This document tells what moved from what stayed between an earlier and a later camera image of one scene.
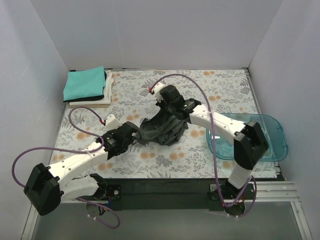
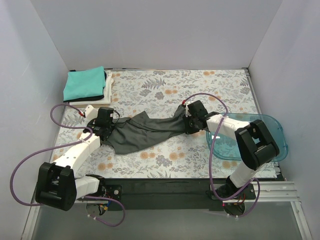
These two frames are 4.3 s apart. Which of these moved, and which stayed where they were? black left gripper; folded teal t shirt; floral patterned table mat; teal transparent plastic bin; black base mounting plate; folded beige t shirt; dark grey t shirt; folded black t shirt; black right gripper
Moved: dark grey t shirt; black left gripper; black right gripper
Stayed: folded beige t shirt; folded teal t shirt; teal transparent plastic bin; floral patterned table mat; folded black t shirt; black base mounting plate
